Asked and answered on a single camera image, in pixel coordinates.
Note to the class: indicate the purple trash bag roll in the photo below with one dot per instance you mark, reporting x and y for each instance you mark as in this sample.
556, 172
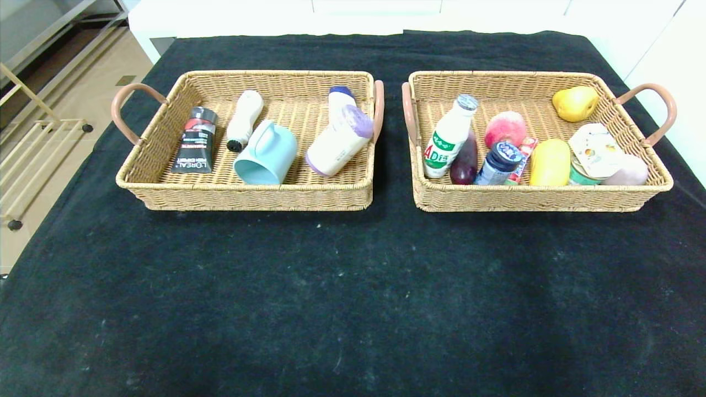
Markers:
336, 146

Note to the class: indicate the teal plastic mug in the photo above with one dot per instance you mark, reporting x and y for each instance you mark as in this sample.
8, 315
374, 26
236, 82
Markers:
265, 157

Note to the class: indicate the white AD milk bottle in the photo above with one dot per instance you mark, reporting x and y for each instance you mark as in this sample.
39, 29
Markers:
444, 149

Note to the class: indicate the white bottle with barcode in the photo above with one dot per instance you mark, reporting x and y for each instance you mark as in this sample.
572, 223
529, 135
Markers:
245, 117

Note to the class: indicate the dark blue lidded jar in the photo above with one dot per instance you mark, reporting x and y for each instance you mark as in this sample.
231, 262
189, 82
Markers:
499, 161

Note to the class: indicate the red Hi-Chew candy pack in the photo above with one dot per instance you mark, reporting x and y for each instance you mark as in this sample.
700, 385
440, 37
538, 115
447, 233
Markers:
524, 157

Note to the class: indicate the white yellow drink carton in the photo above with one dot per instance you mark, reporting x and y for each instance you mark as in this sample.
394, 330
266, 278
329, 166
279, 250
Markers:
595, 149

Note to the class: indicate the black tablecloth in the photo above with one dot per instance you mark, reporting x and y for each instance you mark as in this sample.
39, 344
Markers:
353, 275

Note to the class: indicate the white shampoo bottle blue cap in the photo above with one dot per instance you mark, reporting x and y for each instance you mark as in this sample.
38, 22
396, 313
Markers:
339, 100

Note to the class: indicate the purple eggplant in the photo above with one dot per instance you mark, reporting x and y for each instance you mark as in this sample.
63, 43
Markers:
463, 168

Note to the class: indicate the black cosmetic tube red band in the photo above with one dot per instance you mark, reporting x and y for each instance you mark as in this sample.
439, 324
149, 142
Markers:
194, 149

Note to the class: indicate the red peach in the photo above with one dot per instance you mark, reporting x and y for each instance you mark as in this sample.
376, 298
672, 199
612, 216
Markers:
507, 127

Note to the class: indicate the yellow mango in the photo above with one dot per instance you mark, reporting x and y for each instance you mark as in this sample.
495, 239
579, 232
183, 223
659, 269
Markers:
550, 162

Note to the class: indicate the green tin can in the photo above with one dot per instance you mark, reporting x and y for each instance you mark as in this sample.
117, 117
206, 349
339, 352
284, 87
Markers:
579, 176

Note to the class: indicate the yellow pear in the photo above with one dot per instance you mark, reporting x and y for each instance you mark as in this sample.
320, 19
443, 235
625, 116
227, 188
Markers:
575, 103

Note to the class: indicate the pale pink potato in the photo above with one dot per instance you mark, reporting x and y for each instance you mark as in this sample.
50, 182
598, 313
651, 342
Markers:
631, 172

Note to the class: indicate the grey metal shelf frame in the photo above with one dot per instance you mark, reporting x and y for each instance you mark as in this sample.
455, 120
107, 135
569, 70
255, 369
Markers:
83, 16

